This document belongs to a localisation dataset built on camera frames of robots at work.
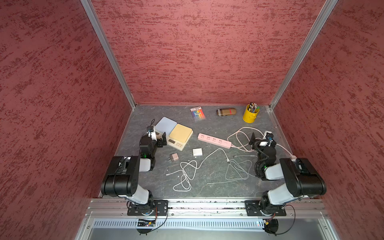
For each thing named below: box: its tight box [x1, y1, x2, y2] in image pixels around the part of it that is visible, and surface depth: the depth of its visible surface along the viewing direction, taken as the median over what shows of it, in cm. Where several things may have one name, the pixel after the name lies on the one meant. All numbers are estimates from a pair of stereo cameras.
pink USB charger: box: [171, 153, 179, 162], surface depth 91 cm
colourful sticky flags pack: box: [190, 106, 206, 120], surface depth 116 cm
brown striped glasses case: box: [216, 107, 237, 116], surface depth 116 cm
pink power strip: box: [197, 133, 232, 149], surface depth 100 cm
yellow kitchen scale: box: [167, 123, 194, 152], surface depth 101 cm
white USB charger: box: [192, 148, 203, 157], surface depth 94 cm
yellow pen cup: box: [243, 102, 260, 124], surface depth 105 cm
